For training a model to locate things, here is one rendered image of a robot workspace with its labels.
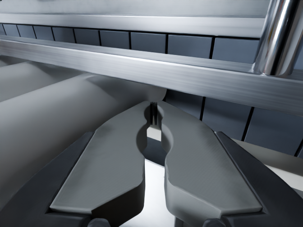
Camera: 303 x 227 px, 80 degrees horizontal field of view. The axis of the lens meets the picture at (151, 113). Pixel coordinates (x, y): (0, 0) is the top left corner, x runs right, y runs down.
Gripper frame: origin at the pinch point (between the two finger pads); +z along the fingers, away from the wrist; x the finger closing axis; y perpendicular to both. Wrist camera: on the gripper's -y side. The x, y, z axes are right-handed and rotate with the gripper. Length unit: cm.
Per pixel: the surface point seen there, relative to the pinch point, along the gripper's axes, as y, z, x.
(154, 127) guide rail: 3.4, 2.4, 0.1
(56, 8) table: -5.6, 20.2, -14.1
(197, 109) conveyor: 2.5, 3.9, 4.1
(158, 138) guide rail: 4.3, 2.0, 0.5
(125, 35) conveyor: -3.3, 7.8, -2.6
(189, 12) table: -5.2, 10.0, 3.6
